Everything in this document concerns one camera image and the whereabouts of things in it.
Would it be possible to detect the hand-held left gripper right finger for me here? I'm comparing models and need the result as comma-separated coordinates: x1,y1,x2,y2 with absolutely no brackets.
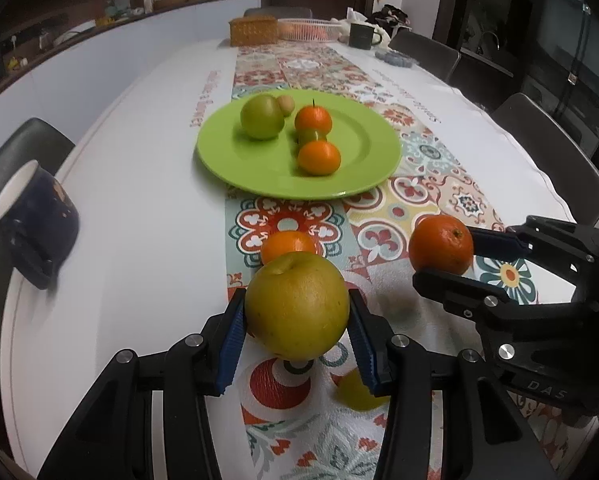
348,288,560,480

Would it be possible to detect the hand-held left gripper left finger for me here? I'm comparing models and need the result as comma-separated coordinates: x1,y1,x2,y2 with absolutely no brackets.
37,287,248,480

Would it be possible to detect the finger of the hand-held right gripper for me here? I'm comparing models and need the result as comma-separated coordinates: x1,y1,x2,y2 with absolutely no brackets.
467,215,599,277
412,267,580,333

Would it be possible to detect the orange mandarin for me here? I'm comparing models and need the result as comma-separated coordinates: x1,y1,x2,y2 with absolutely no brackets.
298,141,341,177
260,230,317,266
294,100,333,133
408,215,475,276

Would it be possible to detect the yellow-green apple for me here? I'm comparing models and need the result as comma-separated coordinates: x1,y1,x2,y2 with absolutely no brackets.
244,252,351,362

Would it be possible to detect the green plate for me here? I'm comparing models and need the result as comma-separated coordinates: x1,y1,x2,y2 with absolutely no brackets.
196,90,403,200

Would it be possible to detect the large green apple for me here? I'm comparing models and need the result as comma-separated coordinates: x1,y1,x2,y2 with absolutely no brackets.
240,94,285,141

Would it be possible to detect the dark grey chair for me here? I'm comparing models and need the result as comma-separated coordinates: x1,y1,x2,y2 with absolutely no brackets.
0,117,75,336
244,6,313,20
387,30,460,83
489,92,599,226

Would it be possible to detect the patterned table runner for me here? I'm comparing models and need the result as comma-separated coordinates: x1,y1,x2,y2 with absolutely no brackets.
224,40,599,480

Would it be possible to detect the grey tray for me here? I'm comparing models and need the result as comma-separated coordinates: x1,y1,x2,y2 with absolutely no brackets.
374,49,417,67

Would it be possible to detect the dark blue mug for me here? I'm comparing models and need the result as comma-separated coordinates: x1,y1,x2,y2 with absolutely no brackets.
0,160,80,291

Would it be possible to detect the dark green mug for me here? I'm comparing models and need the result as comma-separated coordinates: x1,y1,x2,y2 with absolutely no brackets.
348,22,383,51

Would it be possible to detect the dark bag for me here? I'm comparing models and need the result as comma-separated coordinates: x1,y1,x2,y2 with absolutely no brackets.
369,4,411,28

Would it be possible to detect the white plastic bag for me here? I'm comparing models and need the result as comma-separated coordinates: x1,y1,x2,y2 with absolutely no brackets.
329,7,391,46

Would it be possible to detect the wicker box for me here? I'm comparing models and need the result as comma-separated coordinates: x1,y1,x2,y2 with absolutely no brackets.
228,16,279,47

